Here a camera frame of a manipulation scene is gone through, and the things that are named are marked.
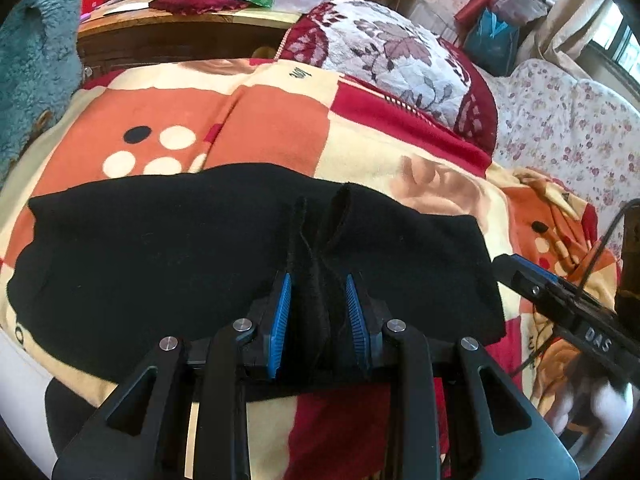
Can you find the black pants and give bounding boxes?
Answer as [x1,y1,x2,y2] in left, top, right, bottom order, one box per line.
[8,164,506,382]

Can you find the gloved right hand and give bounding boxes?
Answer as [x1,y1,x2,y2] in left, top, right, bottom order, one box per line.
[544,377,634,478]

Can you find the pink floral bed sheet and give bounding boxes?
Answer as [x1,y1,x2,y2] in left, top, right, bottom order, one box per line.
[474,57,640,212]

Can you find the teal plastic bag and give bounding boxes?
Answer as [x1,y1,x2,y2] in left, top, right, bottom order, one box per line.
[462,8,520,77]

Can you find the transparent storage bag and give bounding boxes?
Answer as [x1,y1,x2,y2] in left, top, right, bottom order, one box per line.
[489,0,548,27]

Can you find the beige curtain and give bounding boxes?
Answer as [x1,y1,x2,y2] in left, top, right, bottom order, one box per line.
[516,0,613,79]

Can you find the orange red cartoon blanket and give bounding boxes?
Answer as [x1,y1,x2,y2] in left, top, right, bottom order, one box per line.
[1,60,599,479]

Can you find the white maroon floral pillow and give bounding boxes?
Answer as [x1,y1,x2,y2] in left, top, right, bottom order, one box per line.
[277,0,498,155]

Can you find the teal fluffy blanket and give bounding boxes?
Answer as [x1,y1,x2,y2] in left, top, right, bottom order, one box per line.
[0,0,82,179]

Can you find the wooden bedside cabinet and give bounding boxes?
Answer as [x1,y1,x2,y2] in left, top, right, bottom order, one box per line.
[77,0,300,80]

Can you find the maroon knitted cloth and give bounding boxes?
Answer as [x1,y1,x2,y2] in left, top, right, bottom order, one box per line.
[149,0,253,15]

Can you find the black cable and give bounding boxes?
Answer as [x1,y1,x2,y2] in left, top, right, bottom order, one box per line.
[506,204,640,378]

